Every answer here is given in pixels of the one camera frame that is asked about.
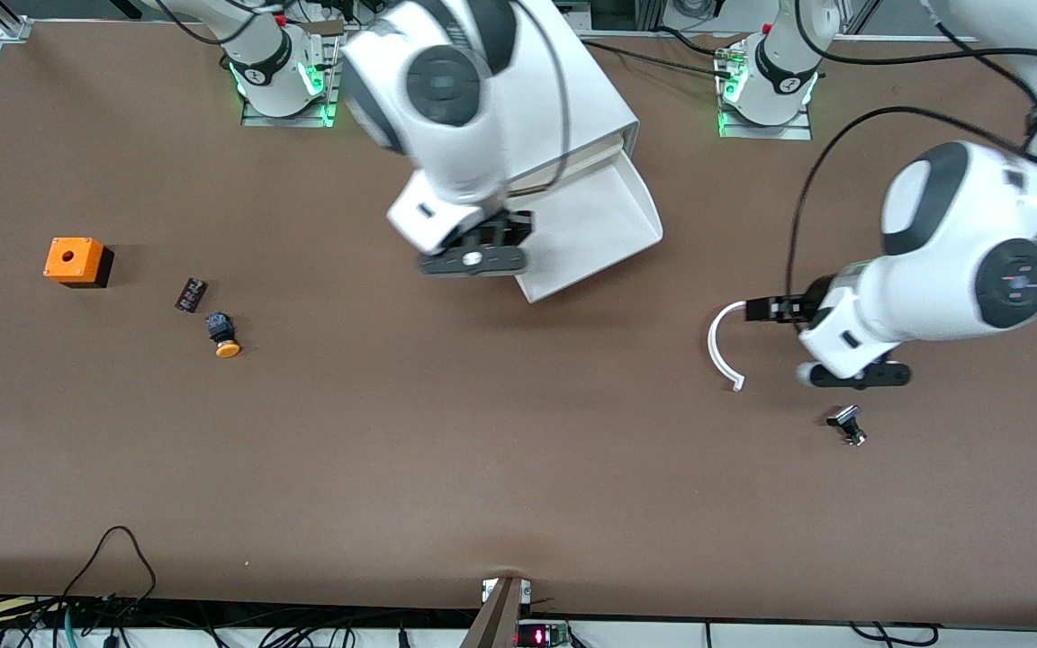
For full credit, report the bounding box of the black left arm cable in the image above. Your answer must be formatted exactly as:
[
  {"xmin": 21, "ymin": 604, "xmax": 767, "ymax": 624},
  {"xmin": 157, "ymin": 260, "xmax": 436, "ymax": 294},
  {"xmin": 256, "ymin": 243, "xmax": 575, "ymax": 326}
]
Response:
[{"xmin": 786, "ymin": 106, "xmax": 1037, "ymax": 302}]

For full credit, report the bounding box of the device with red display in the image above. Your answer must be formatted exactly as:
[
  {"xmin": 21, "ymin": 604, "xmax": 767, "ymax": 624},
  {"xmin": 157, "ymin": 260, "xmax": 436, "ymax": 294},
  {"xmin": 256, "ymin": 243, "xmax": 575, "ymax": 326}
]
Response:
[{"xmin": 514, "ymin": 619, "xmax": 571, "ymax": 648}]

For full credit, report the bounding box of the thin black table cable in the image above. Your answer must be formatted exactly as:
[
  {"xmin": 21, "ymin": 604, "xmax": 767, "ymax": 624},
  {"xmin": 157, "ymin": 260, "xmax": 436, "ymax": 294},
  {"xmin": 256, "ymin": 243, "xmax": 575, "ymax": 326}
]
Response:
[{"xmin": 577, "ymin": 27, "xmax": 740, "ymax": 82}]

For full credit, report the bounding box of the white drawer with grey handle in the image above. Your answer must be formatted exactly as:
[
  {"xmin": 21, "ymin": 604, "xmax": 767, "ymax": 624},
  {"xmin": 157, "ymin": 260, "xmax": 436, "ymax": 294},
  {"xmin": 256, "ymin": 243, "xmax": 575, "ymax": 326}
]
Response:
[{"xmin": 514, "ymin": 153, "xmax": 663, "ymax": 303}]

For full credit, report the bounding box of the white semicircular bracket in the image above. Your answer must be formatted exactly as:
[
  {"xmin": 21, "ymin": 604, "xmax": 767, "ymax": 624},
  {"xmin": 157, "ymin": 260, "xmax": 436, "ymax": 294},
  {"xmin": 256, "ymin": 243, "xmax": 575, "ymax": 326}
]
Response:
[{"xmin": 708, "ymin": 300, "xmax": 749, "ymax": 392}]

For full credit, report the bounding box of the black square push button switch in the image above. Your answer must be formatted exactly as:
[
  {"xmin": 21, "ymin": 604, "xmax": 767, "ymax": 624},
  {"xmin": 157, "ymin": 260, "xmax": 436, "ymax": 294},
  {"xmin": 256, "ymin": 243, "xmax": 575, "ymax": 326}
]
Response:
[{"xmin": 826, "ymin": 405, "xmax": 868, "ymax": 447}]

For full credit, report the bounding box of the yellow mushroom push button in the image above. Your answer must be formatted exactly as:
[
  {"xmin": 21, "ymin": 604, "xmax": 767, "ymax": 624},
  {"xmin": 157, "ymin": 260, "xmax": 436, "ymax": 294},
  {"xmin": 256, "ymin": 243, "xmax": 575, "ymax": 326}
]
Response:
[{"xmin": 205, "ymin": 311, "xmax": 242, "ymax": 359}]

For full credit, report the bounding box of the orange and black button enclosure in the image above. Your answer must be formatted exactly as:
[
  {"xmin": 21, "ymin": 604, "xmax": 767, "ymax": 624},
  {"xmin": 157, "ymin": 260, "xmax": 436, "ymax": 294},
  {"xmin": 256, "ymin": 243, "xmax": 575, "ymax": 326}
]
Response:
[{"xmin": 43, "ymin": 237, "xmax": 114, "ymax": 289}]

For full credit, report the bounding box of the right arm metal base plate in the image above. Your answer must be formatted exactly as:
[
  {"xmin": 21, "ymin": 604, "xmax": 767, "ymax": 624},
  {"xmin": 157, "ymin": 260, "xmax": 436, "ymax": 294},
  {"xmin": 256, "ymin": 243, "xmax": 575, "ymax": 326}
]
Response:
[{"xmin": 239, "ymin": 22, "xmax": 339, "ymax": 129}]

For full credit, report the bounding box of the black floor cable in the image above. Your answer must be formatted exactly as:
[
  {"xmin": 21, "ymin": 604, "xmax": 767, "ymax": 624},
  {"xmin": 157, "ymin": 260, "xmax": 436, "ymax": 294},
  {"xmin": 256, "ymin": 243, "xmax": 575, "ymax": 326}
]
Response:
[{"xmin": 847, "ymin": 621, "xmax": 938, "ymax": 647}]

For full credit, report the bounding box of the brown wooden post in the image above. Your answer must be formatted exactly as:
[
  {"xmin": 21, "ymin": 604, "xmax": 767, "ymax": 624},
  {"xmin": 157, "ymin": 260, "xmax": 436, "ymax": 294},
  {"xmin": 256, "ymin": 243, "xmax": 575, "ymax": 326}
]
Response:
[{"xmin": 460, "ymin": 576, "xmax": 526, "ymax": 648}]

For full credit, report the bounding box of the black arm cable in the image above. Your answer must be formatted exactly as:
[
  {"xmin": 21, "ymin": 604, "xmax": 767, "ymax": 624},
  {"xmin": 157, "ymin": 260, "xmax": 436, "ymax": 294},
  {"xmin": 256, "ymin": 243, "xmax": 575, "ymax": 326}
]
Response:
[
  {"xmin": 786, "ymin": 106, "xmax": 1037, "ymax": 302},
  {"xmin": 509, "ymin": 0, "xmax": 573, "ymax": 192}
]

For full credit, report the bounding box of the black looped cable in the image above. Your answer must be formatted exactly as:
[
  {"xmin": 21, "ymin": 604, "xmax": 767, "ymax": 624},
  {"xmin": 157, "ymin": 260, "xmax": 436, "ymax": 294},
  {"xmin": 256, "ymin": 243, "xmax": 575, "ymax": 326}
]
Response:
[{"xmin": 64, "ymin": 526, "xmax": 158, "ymax": 606}]

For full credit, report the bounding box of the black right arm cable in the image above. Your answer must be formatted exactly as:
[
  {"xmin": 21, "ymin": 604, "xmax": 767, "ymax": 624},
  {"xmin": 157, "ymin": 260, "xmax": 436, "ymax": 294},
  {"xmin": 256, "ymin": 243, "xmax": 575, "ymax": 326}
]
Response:
[{"xmin": 509, "ymin": 0, "xmax": 573, "ymax": 192}]

